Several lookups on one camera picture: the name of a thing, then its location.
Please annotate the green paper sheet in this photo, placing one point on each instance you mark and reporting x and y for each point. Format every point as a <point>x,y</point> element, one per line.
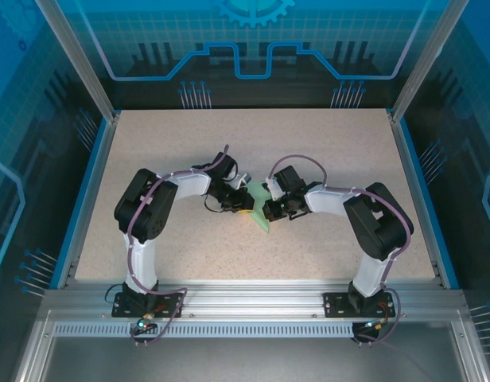
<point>261,221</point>

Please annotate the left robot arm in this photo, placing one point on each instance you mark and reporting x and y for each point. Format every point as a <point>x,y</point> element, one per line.
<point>143,215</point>

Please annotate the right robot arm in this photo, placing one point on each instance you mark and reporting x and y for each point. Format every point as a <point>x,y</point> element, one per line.
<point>380,227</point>

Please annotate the grey metal shelf panel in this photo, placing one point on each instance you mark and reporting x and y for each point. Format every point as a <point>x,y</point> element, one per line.
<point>249,358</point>

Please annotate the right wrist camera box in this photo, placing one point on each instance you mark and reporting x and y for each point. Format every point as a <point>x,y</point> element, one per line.
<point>271,188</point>

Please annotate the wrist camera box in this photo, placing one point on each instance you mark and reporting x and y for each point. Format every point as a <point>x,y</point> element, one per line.
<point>271,188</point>
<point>245,180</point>

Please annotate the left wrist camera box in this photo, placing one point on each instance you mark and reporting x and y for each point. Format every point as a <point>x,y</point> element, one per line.
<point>245,180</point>

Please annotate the long aluminium mounting rail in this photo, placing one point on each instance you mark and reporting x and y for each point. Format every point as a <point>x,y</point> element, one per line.
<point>249,298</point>

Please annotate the blue printed enclosure panel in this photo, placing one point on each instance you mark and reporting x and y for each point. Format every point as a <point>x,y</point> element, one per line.
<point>249,91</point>

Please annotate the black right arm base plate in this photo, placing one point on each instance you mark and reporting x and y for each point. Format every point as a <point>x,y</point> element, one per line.
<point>336,304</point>

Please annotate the aluminium side rail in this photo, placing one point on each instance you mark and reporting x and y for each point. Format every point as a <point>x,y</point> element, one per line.
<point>412,167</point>
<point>98,167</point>

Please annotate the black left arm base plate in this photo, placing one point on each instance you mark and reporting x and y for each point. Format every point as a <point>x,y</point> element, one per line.
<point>125,308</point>

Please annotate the aluminium frame post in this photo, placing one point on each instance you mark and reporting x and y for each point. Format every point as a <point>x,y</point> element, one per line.
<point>78,59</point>
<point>428,55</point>

